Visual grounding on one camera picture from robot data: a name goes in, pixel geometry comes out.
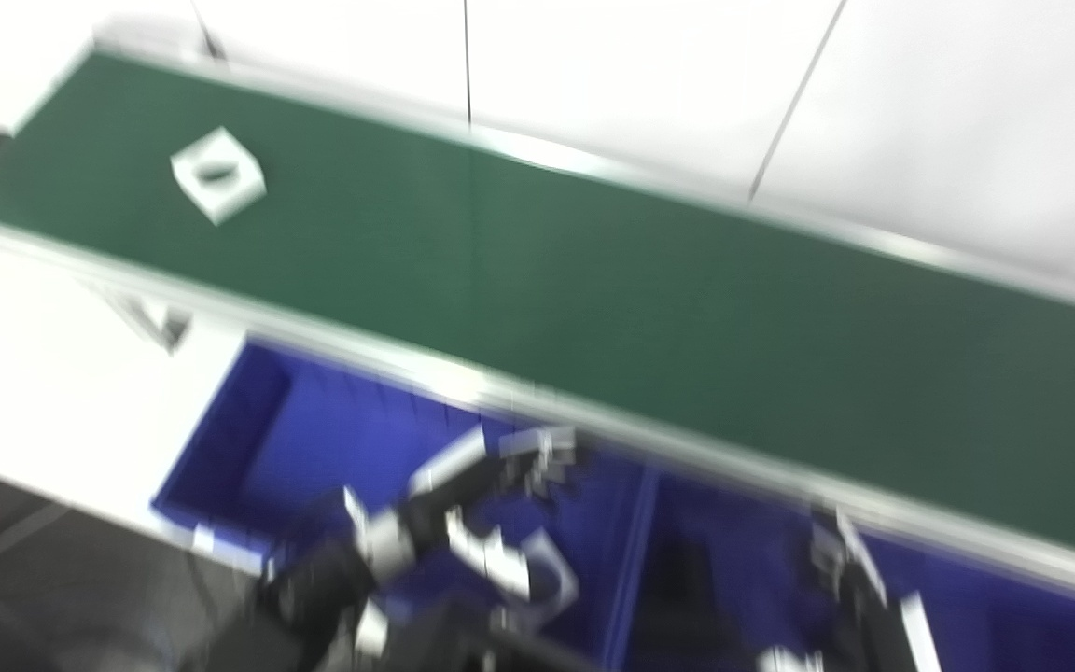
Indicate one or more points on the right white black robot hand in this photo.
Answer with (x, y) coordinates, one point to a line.
(859, 597)

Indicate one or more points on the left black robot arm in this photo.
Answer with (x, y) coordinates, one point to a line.
(323, 583)

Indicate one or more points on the white block part with hole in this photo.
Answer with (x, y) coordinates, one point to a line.
(217, 177)

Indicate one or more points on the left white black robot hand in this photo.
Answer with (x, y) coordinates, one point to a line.
(491, 560)

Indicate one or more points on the blue plastic bin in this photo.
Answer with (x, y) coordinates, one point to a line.
(314, 448)
(995, 621)

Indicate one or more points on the green conveyor belt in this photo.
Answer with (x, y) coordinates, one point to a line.
(649, 308)

